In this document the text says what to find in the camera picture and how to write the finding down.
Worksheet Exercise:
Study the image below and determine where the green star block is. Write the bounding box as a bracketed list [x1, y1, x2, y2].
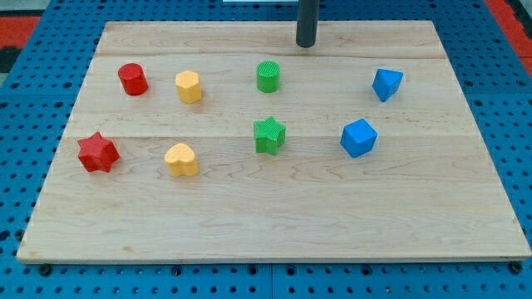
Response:
[254, 116, 286, 155]

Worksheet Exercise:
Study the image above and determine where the light wooden board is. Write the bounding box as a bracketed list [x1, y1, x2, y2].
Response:
[17, 21, 531, 265]

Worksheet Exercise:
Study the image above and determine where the red star block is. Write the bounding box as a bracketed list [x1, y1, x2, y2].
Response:
[77, 131, 120, 173]

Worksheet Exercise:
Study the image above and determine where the green cylinder block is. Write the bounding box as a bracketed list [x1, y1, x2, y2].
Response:
[256, 61, 280, 93]

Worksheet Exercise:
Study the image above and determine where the yellow heart block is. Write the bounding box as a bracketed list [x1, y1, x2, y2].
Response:
[164, 143, 199, 177]

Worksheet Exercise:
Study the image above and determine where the blue cube block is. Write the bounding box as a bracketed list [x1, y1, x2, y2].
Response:
[340, 119, 378, 158]

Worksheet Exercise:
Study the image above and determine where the yellow hexagon block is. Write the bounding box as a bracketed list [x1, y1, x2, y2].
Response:
[175, 70, 203, 104]

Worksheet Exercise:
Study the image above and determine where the blue triangular prism block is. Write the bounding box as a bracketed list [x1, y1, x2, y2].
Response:
[372, 69, 404, 102]

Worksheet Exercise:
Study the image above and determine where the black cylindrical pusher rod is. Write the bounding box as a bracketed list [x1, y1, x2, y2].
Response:
[296, 0, 319, 48]

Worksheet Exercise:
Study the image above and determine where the red cylinder block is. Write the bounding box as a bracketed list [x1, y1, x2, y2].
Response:
[117, 63, 149, 96]

